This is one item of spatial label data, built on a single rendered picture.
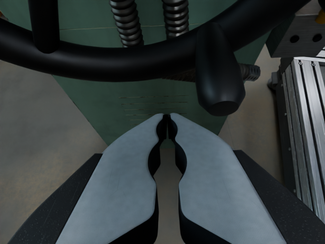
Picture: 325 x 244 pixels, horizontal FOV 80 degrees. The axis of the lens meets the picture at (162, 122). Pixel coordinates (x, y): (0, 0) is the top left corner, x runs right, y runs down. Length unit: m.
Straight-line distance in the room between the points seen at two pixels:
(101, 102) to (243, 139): 0.62
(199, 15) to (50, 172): 0.82
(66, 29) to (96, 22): 0.05
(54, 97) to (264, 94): 1.05
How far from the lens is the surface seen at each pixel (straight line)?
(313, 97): 0.85
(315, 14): 0.38
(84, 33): 0.39
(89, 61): 0.17
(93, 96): 0.53
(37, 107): 1.16
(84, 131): 0.97
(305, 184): 0.74
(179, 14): 0.20
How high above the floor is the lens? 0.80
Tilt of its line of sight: 62 degrees down
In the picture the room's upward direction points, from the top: 5 degrees counter-clockwise
